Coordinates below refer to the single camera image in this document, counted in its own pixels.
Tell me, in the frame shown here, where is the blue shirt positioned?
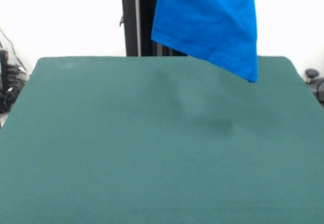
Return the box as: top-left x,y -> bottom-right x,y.
151,0 -> 259,83

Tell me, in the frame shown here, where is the dark green table cloth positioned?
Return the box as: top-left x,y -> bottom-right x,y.
0,56 -> 324,224

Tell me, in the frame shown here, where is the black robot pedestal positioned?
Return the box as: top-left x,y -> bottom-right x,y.
111,0 -> 189,57

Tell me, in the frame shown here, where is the black box with red mark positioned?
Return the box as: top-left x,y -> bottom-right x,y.
0,49 -> 10,93

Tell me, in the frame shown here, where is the black cable clutter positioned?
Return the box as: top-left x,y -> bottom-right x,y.
0,64 -> 29,114

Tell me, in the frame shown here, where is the grey office chair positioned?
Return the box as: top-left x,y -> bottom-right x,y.
305,68 -> 324,105

